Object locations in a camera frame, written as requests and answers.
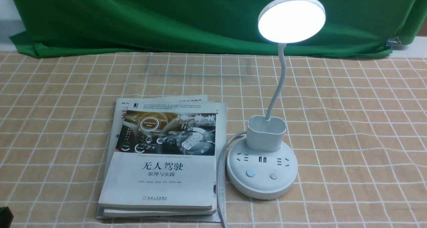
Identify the white desk lamp with sockets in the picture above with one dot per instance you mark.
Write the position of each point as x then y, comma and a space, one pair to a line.
260, 165

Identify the bottom white book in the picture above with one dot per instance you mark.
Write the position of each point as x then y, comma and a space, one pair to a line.
219, 180

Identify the white book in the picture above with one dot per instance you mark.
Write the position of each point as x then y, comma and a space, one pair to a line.
184, 215
219, 180

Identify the top self-driving textbook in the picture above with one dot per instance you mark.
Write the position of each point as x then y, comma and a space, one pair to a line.
164, 157

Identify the middle white book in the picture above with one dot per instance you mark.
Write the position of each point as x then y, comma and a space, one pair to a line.
184, 215

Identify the orange checkered tablecloth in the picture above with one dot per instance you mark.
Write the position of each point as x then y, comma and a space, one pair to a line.
358, 129

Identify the green backdrop cloth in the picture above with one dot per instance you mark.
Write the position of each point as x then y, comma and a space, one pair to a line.
55, 28

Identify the metal binder clip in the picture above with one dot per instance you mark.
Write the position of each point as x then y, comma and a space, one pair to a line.
392, 43

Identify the black object at corner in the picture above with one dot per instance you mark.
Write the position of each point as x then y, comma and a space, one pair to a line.
6, 217

